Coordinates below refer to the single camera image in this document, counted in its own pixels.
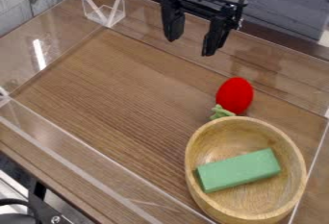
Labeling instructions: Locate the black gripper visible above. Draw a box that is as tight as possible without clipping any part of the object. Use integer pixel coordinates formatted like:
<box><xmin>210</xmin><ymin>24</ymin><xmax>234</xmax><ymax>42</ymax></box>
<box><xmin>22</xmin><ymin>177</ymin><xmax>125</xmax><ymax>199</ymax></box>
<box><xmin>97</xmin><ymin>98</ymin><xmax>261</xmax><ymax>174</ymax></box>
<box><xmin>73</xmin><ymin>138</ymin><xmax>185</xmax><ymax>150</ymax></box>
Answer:
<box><xmin>160</xmin><ymin>0</ymin><xmax>248</xmax><ymax>57</ymax></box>

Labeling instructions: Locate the green rectangular block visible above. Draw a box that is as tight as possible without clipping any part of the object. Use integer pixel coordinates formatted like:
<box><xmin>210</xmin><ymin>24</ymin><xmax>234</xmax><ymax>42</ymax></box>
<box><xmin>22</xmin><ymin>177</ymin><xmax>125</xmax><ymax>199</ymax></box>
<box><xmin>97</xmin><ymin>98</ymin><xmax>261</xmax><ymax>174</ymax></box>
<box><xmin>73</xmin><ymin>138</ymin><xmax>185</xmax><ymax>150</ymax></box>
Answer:
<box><xmin>196</xmin><ymin>148</ymin><xmax>281</xmax><ymax>193</ymax></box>

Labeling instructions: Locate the brown wooden bowl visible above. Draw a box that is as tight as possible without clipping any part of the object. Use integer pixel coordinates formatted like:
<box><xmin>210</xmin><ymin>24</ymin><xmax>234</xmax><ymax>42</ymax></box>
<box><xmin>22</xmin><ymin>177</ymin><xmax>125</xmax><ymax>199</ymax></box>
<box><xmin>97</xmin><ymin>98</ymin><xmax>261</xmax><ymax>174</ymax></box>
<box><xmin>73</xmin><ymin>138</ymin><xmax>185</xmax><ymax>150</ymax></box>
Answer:
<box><xmin>185</xmin><ymin>116</ymin><xmax>307</xmax><ymax>224</ymax></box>

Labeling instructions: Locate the red toy strawberry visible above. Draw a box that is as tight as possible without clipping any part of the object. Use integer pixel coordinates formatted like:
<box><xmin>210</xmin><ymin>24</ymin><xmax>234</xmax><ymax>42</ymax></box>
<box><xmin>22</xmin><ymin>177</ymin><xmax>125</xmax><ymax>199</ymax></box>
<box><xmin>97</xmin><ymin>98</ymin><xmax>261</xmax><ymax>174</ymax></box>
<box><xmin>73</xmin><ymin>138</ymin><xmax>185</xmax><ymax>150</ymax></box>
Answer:
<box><xmin>210</xmin><ymin>77</ymin><xmax>255</xmax><ymax>120</ymax></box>

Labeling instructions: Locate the clear acrylic corner bracket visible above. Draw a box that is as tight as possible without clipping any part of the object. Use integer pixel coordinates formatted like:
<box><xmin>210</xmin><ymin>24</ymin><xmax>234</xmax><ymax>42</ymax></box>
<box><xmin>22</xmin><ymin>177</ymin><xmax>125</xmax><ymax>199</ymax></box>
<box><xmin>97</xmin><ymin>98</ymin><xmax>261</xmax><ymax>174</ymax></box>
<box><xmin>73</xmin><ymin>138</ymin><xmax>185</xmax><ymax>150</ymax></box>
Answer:
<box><xmin>82</xmin><ymin>0</ymin><xmax>126</xmax><ymax>28</ymax></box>

